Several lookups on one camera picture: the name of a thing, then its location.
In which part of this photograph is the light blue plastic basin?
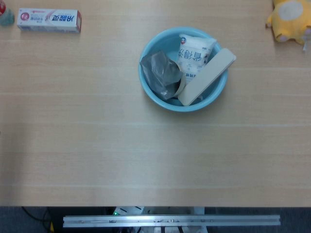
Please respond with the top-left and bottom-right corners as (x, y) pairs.
(138, 26), (229, 113)

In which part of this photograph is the beige round bowl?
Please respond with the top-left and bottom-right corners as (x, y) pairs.
(169, 57), (187, 98)

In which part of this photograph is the grey garbage bag roll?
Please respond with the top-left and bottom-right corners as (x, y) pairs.
(139, 50), (183, 100)

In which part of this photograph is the beige cutlery case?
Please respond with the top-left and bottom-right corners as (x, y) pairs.
(178, 48), (237, 107)

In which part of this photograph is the white milk pouch blue print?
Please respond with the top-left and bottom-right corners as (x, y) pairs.
(178, 33), (218, 84)

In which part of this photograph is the white pink toothpaste box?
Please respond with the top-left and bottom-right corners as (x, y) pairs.
(17, 8), (82, 34)

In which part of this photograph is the yellow plush toy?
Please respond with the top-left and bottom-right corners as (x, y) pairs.
(265, 0), (311, 46)

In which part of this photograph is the white tag of plush toy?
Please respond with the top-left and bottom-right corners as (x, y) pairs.
(302, 36), (311, 53)

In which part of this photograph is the clear bottle red label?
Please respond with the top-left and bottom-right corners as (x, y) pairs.
(0, 0), (14, 27)

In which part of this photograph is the aluminium profile rail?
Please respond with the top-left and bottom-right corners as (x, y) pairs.
(62, 214), (281, 228)

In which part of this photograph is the black floor cable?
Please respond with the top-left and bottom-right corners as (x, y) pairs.
(21, 206), (54, 231)

